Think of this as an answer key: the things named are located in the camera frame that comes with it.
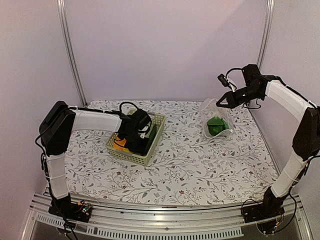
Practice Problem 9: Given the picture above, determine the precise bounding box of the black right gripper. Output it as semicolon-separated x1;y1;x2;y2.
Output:
216;85;263;109

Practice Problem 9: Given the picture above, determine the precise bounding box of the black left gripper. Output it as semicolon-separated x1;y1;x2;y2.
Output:
122;130;150;154

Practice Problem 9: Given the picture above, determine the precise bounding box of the orange fruit toy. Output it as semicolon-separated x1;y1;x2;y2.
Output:
112;139;129;152

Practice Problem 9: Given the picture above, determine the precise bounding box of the clear zip top bag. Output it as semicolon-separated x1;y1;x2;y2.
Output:
199;98;235;139

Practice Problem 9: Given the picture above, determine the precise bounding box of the green bok choy toy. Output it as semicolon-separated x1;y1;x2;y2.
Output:
206;116;229;136

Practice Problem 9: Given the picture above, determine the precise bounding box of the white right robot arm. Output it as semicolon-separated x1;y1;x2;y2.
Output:
216;73;320;218

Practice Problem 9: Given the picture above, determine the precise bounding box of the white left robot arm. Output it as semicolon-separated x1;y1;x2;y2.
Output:
39;101;153;217

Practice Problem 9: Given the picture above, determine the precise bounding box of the beige perforated plastic basket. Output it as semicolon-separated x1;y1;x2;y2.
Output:
106;108;165;166

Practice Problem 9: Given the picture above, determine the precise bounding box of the floral patterned tablecloth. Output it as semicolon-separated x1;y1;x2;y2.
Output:
65;100;278;206

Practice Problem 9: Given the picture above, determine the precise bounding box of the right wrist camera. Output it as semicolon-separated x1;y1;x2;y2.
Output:
217;73;237;92

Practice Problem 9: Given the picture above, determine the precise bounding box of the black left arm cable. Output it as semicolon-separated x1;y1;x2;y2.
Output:
118;101;141;118

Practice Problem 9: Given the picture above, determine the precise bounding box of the aluminium front rail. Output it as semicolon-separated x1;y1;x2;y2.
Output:
21;193;315;240

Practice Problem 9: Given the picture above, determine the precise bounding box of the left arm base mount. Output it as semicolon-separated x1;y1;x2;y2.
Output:
48;196;93;223

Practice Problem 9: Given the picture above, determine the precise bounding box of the left aluminium frame post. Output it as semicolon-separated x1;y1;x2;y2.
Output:
56;0;88;106

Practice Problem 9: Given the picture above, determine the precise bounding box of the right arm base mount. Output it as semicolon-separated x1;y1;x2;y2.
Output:
240;198;285;223

